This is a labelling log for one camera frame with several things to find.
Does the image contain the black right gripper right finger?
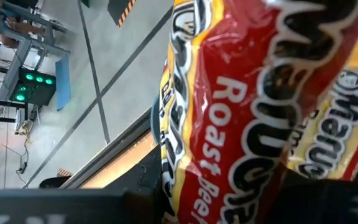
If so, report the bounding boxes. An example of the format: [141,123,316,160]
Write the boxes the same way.
[268,152,358,224]

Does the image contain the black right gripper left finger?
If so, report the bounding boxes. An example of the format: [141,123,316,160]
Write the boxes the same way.
[104,145,167,224]

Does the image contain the red Maruchan noodle pack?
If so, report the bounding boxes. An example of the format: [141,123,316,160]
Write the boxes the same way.
[287,18,358,182]
[158,0,358,224]

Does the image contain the teal plastic bin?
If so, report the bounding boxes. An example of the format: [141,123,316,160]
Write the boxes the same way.
[150,95,162,146]

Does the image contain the large black hazard-striped mat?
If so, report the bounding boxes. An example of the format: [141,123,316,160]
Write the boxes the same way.
[56,167,73,178]

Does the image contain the blue floor mat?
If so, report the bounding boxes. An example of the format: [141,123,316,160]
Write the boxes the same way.
[55,55,71,111]

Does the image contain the black box green lights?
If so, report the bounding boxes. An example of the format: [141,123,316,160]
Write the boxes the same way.
[9,67,57,106]

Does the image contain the black hazard-striped floor mat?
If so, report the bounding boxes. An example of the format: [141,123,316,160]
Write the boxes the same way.
[107,0,136,28]

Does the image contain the grey metal workbench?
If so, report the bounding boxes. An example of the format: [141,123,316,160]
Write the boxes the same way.
[0,0,71,103]

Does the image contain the black table frame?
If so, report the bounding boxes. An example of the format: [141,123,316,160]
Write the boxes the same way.
[59,107,152,190]

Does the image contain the tangled floor cable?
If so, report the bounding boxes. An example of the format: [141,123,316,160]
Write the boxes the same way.
[14,105,42,175]

